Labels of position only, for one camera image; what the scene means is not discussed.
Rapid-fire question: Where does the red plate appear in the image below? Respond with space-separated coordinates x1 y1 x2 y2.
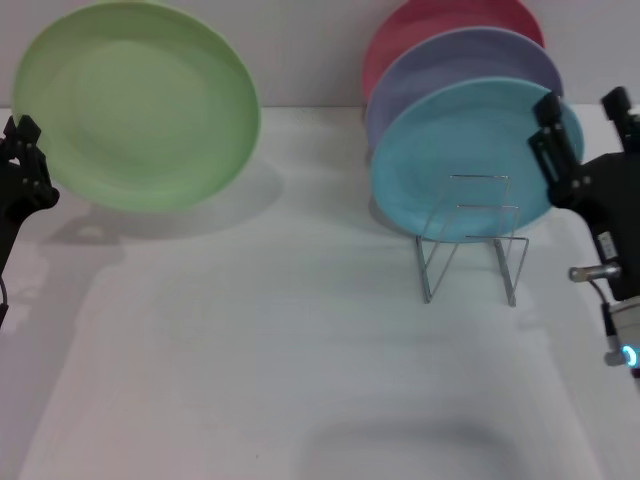
362 0 546 109

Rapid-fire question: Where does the purple plate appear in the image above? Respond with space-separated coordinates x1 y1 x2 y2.
365 27 565 151

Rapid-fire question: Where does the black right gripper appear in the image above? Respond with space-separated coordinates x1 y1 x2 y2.
528 86 640 304

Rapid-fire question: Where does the turquoise blue plate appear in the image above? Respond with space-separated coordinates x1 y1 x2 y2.
370 77 585 244

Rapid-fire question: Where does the metal wire plate rack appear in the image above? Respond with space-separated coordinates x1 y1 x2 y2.
414 173 530 306

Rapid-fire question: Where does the green plate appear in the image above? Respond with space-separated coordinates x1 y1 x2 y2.
10 0 262 215

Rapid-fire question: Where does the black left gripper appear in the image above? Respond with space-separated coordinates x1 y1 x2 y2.
0 114 60 282

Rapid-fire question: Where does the right gripper cable with plug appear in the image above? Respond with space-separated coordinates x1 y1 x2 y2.
568 263 624 369

